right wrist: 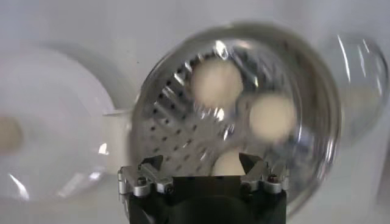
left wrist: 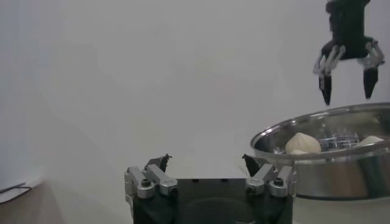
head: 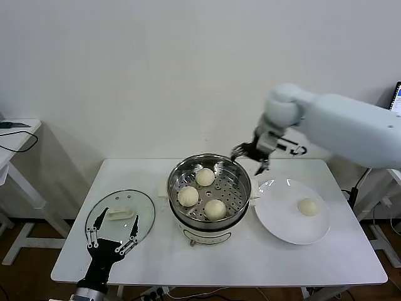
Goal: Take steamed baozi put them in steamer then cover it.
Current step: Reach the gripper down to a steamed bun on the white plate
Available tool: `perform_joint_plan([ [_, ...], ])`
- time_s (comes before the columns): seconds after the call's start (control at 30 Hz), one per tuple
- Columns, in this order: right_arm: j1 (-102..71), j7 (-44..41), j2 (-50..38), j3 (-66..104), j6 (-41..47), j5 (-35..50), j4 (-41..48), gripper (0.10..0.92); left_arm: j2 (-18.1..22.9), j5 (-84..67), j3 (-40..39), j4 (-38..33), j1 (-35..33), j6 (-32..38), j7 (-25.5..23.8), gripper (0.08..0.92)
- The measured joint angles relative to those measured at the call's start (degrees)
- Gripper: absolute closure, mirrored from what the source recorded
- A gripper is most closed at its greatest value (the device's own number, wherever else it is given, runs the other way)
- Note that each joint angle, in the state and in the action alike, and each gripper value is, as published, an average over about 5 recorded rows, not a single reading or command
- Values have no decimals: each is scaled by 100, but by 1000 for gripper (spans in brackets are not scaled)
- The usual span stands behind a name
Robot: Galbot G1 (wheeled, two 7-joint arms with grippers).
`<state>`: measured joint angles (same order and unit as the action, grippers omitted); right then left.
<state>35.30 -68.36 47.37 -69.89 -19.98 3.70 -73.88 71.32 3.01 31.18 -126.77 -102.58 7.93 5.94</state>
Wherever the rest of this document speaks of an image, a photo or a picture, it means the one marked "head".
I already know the round glass pot lid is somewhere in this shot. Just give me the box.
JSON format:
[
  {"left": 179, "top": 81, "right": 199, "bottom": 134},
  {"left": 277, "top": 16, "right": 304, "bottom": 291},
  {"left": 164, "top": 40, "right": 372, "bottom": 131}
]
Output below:
[{"left": 83, "top": 188, "right": 157, "bottom": 253}]

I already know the white cable under table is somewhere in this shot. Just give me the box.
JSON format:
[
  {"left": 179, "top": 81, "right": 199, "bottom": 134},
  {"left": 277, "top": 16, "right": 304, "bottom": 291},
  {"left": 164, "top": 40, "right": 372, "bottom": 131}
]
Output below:
[{"left": 167, "top": 285, "right": 228, "bottom": 298}]

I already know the white side table with cable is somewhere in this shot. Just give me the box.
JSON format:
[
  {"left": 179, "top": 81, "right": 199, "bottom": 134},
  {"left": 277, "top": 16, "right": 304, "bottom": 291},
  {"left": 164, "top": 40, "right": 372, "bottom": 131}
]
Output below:
[{"left": 0, "top": 118, "right": 75, "bottom": 267}]

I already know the stainless steel steamer basket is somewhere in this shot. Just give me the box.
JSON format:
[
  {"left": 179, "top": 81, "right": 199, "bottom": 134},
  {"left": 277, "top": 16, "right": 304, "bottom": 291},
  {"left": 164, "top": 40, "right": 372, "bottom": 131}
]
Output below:
[{"left": 157, "top": 152, "right": 261, "bottom": 225}]

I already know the white round plate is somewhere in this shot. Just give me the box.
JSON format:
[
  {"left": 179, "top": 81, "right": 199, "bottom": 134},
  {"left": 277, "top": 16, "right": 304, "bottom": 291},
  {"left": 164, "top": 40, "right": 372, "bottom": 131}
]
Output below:
[{"left": 253, "top": 178, "right": 332, "bottom": 246}]

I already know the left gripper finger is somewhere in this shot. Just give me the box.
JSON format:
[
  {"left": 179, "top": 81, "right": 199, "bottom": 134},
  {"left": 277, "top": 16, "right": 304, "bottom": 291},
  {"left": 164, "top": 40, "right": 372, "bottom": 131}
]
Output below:
[
  {"left": 115, "top": 214, "right": 140, "bottom": 254},
  {"left": 86, "top": 209, "right": 109, "bottom": 248}
]

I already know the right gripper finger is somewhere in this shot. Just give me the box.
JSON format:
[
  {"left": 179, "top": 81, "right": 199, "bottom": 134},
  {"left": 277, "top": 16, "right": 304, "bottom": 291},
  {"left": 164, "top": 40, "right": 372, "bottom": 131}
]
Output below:
[
  {"left": 231, "top": 142, "right": 250, "bottom": 160},
  {"left": 254, "top": 158, "right": 271, "bottom": 176}
]

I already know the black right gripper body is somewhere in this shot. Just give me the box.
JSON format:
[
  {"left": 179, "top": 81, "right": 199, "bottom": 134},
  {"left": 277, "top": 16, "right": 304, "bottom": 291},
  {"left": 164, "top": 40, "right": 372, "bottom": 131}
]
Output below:
[{"left": 246, "top": 140, "right": 272, "bottom": 162}]

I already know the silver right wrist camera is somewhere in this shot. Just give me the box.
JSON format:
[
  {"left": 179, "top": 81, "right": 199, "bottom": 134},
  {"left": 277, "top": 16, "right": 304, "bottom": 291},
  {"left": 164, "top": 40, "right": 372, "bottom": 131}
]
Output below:
[{"left": 257, "top": 131, "right": 281, "bottom": 153}]

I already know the black looped cable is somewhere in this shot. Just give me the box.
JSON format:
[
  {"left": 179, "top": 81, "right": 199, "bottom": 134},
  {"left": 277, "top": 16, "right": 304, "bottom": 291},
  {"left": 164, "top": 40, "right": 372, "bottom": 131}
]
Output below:
[{"left": 0, "top": 130, "right": 38, "bottom": 154}]

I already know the white laptop charging cable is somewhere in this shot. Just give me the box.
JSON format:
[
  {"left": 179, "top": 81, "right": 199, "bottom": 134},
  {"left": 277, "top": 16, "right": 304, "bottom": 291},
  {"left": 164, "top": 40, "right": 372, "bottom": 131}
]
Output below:
[{"left": 356, "top": 167, "right": 374, "bottom": 189}]

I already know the white steamed baozi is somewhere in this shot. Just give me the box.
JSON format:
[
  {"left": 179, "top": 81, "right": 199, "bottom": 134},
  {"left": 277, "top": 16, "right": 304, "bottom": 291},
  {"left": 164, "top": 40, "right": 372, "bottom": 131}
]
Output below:
[
  {"left": 195, "top": 167, "right": 216, "bottom": 187},
  {"left": 297, "top": 197, "right": 320, "bottom": 217},
  {"left": 177, "top": 186, "right": 200, "bottom": 208},
  {"left": 204, "top": 199, "right": 227, "bottom": 221}
]

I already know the white power strip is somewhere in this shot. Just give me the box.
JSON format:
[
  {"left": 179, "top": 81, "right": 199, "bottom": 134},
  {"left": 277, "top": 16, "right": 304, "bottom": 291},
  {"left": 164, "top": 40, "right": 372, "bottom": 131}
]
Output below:
[{"left": 139, "top": 287, "right": 177, "bottom": 299}]

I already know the dark green flat tool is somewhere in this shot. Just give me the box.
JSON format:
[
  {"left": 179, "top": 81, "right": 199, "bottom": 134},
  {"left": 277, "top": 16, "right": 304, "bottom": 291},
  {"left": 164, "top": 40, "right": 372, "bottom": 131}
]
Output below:
[{"left": 0, "top": 121, "right": 31, "bottom": 129}]

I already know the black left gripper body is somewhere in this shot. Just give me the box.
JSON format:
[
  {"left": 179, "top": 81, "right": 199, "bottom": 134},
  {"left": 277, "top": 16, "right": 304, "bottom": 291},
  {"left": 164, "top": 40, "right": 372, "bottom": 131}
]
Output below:
[{"left": 83, "top": 238, "right": 123, "bottom": 288}]

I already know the cream electric cooker base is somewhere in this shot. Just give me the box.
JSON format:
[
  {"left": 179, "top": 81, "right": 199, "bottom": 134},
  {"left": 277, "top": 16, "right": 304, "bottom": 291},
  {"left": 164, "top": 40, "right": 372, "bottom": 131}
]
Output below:
[{"left": 159, "top": 197, "right": 258, "bottom": 249}]

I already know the open laptop computer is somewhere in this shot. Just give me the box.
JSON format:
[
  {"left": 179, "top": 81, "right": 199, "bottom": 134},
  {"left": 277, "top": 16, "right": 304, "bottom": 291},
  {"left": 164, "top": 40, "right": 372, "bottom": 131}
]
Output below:
[{"left": 389, "top": 80, "right": 401, "bottom": 117}]

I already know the white side table with laptop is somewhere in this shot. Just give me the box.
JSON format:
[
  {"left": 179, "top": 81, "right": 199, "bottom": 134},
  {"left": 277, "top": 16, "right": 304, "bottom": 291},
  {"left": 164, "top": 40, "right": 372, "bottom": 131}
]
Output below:
[{"left": 357, "top": 167, "right": 401, "bottom": 268}]

